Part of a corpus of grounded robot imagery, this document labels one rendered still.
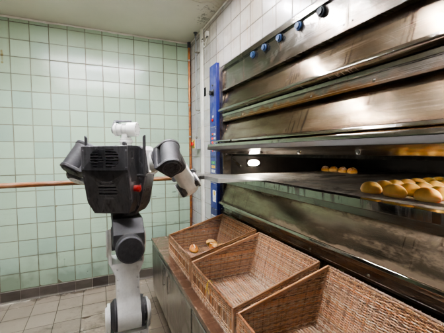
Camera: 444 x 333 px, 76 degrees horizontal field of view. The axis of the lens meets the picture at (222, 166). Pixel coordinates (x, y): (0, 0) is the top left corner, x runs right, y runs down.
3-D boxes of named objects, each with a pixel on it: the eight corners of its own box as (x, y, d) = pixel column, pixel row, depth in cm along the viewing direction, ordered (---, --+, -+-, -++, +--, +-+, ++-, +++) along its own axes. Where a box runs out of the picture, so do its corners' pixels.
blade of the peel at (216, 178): (218, 183, 178) (218, 178, 178) (192, 176, 229) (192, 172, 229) (267, 180, 193) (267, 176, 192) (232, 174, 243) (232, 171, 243)
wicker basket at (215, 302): (259, 271, 187) (259, 230, 186) (322, 316, 136) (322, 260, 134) (189, 287, 167) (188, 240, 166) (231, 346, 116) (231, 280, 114)
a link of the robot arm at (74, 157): (78, 176, 140) (81, 170, 129) (61, 167, 137) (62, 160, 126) (91, 157, 146) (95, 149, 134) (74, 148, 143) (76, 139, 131)
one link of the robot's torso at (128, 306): (150, 330, 129) (147, 227, 131) (108, 341, 122) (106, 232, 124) (145, 316, 143) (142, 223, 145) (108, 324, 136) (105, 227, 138)
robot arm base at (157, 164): (187, 174, 129) (177, 158, 120) (162, 183, 130) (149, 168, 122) (184, 151, 139) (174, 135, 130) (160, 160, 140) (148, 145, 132)
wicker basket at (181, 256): (223, 244, 243) (223, 213, 241) (258, 269, 191) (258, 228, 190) (167, 253, 223) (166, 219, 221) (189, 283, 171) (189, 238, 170)
